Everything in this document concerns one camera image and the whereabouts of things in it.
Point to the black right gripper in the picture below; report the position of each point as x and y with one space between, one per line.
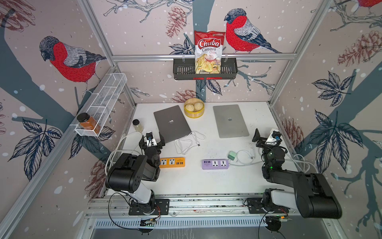
256 136

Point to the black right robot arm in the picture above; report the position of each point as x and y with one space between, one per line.
312 196

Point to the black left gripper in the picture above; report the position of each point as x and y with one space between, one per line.
161 143

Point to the yellow bamboo steamer basket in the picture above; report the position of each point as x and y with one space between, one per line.
195 114

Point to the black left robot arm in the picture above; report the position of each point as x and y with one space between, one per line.
125 172

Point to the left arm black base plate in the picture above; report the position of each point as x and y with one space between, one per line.
153 208

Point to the black-lid glass jar on table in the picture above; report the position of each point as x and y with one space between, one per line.
138 126

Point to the Chuba cassava chips bag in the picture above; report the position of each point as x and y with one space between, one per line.
208 52

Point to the silver laptop on right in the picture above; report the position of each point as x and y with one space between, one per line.
230 122

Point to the black wire wall basket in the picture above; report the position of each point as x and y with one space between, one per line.
184 69

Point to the dark grey laptop on left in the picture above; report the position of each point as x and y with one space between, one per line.
172 124

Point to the white bun in steamer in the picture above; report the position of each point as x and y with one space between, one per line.
190 107
198 106

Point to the white wire wall shelf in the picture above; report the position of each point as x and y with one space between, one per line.
103 103

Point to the orange power strip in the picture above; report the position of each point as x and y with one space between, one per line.
174 162

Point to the orange jar on shelf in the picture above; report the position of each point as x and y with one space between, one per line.
87 122

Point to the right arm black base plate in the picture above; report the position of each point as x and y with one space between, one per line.
256 206

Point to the green usb charger adapter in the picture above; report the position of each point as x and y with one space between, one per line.
232 155

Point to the purple power strip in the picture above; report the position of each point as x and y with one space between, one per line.
215 164

